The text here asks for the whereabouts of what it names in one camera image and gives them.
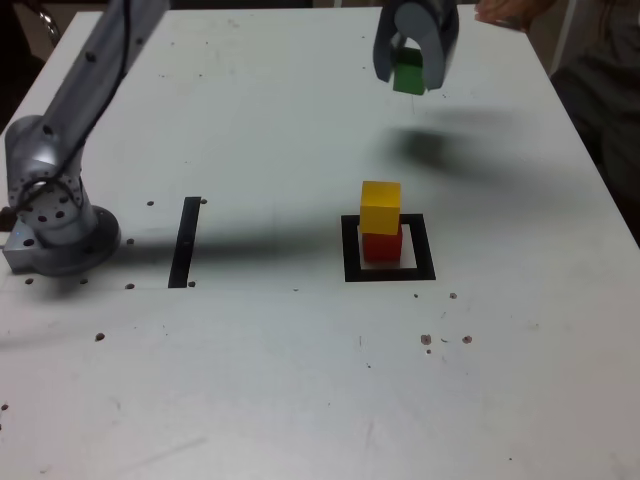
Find green cube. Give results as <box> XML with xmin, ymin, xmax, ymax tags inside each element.
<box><xmin>391</xmin><ymin>47</ymin><xmax>428</xmax><ymax>96</ymax></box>

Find yellow cube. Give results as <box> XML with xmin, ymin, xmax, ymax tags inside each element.
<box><xmin>359</xmin><ymin>180</ymin><xmax>403</xmax><ymax>236</ymax></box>

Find person's hand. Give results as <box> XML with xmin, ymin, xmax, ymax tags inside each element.
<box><xmin>474</xmin><ymin>0</ymin><xmax>540</xmax><ymax>33</ymax></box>

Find person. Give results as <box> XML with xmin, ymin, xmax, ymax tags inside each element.
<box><xmin>548</xmin><ymin>0</ymin><xmax>640</xmax><ymax>256</ymax></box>

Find black tape square outline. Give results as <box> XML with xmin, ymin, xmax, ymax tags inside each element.
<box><xmin>340</xmin><ymin>213</ymin><xmax>438</xmax><ymax>284</ymax></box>

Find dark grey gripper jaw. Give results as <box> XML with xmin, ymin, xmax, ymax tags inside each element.
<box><xmin>373</xmin><ymin>0</ymin><xmax>402</xmax><ymax>84</ymax></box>

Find black tape strip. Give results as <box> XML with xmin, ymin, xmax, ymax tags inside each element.
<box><xmin>167</xmin><ymin>196</ymin><xmax>202</xmax><ymax>290</ymax></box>

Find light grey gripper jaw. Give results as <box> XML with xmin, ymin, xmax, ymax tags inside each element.
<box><xmin>394</xmin><ymin>0</ymin><xmax>461</xmax><ymax>93</ymax></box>

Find red cube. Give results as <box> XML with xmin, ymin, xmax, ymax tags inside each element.
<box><xmin>361</xmin><ymin>227</ymin><xmax>405</xmax><ymax>263</ymax></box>

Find metal chair frame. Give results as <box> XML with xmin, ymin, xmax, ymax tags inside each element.
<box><xmin>37</xmin><ymin>0</ymin><xmax>65</xmax><ymax>39</ymax></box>

